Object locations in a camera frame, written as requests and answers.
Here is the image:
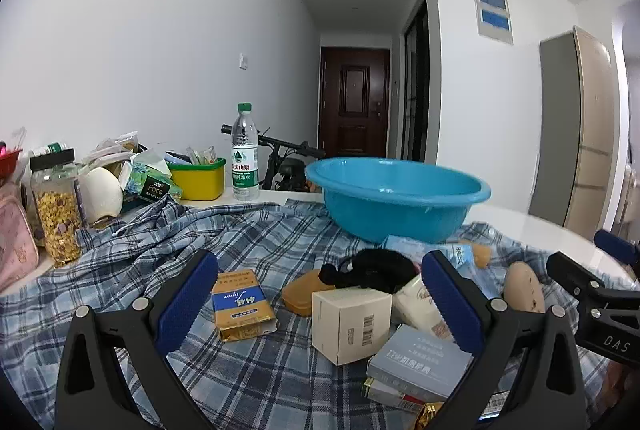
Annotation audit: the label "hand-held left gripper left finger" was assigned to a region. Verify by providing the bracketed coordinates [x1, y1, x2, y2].
[54, 250, 221, 430]

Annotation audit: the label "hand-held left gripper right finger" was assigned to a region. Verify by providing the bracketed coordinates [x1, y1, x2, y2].
[421, 250, 588, 430]

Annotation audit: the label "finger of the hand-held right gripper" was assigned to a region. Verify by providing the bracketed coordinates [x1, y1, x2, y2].
[546, 251, 609, 307]
[594, 230, 640, 270]

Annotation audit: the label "beige oval brush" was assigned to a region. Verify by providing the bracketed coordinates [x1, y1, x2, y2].
[502, 261, 546, 313]

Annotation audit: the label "black hair scrunchie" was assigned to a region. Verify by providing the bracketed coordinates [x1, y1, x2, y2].
[319, 248, 416, 295]

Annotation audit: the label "white cardboard box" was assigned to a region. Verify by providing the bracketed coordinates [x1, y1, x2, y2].
[311, 287, 393, 367]

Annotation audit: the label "white Safeguard soap packet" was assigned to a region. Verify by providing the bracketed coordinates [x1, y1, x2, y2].
[391, 274, 456, 343]

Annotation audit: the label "gold and blue packet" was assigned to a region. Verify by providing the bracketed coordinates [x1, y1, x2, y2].
[211, 269, 279, 342]

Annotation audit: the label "small orange plastic case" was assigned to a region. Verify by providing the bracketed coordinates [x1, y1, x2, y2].
[460, 240, 493, 268]

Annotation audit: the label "grey blue box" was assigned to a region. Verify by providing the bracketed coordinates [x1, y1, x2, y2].
[366, 324, 475, 403]

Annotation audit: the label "blue patterned packet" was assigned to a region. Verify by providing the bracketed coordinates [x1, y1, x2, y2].
[382, 234, 475, 270]

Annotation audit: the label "blue plaid shirt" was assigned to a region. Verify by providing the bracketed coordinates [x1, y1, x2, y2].
[0, 197, 621, 430]

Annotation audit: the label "yellow white flat box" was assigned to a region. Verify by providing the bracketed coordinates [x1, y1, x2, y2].
[361, 375, 426, 411]

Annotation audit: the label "blue plastic basin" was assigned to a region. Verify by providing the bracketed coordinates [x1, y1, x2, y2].
[305, 157, 492, 245]

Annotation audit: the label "large orange plastic case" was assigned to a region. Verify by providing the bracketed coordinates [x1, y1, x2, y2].
[281, 269, 331, 317]

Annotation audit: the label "yellow plastic container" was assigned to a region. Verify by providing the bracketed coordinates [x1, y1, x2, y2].
[167, 157, 227, 201]

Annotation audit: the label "green tissue pack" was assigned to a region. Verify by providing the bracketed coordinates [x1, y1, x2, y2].
[120, 149, 183, 206]

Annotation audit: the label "grey beige refrigerator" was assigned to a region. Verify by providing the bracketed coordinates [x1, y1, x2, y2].
[528, 25, 632, 241]

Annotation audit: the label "white egg-shaped ornament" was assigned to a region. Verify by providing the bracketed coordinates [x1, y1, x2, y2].
[79, 166, 124, 223]

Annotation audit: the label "clear water bottle green cap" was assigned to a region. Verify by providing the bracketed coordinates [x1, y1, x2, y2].
[231, 103, 261, 202]

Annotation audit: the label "bunch of small sachets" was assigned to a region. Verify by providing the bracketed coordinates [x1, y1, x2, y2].
[186, 145, 217, 166]

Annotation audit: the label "glass jar of cereal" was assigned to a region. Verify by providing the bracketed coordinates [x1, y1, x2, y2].
[30, 149, 86, 267]

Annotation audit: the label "black bicycle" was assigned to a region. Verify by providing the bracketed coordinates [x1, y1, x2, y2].
[221, 124, 326, 191]

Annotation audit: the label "clear snack bags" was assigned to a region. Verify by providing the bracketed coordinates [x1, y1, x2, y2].
[82, 131, 148, 171]

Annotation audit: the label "pink pouch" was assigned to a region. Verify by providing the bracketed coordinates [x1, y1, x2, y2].
[0, 183, 40, 293]

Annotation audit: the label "black framed glass door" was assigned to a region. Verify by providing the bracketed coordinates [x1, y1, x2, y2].
[401, 0, 431, 162]

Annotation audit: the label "dark brown door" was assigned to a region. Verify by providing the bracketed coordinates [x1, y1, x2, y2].
[319, 46, 391, 159]

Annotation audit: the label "red bowl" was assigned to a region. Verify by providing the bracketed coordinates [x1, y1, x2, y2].
[0, 143, 23, 178]

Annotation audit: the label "grey wall electrical panel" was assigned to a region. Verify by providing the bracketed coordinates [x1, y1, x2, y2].
[471, 0, 515, 45]

